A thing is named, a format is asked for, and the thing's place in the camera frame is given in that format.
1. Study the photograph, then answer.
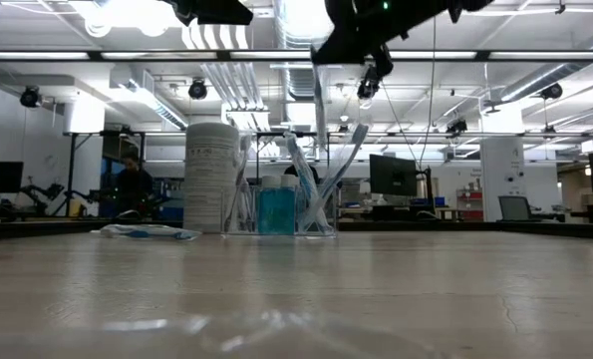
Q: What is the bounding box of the white wipes canister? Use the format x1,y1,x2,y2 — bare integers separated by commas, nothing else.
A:
182,122,241,234

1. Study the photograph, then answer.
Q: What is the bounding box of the white square pillar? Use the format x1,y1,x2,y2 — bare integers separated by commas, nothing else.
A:
478,135,527,221

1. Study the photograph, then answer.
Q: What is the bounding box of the silver ventilation duct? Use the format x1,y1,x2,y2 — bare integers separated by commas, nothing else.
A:
274,0,343,159
497,22,593,104

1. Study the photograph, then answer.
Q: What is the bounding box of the black background rig frame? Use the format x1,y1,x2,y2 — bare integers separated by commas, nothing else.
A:
64,130,148,216
254,131,332,190

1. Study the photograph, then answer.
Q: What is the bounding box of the thin hanging cable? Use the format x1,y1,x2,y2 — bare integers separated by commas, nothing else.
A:
418,14,438,169

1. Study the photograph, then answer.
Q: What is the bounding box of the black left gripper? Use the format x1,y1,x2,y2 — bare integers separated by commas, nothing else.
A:
163,0,255,27

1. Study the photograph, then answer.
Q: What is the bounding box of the black ceiling spotlight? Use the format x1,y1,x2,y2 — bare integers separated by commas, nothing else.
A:
356,74,380,101
19,86,43,110
445,118,469,137
539,82,564,101
187,78,209,101

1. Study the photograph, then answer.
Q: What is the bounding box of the black aluminium table frame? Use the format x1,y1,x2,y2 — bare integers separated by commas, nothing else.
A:
0,217,593,241

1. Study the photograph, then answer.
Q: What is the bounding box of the black overhead beam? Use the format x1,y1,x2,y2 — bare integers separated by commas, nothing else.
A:
0,48,593,64

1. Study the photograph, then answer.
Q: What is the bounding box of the clear acrylic organizer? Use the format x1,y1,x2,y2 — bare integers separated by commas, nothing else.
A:
219,182,341,238

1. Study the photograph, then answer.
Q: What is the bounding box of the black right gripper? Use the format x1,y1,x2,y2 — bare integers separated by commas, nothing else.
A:
311,0,451,79

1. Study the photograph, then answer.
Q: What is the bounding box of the blue storage rack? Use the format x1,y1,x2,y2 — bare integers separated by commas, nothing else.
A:
99,158,185,220

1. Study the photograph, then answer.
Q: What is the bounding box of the red shelf unit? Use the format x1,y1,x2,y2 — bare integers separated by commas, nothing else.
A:
455,187,484,221

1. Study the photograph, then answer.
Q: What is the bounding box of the person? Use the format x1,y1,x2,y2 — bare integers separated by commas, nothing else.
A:
283,164,321,186
115,152,155,216

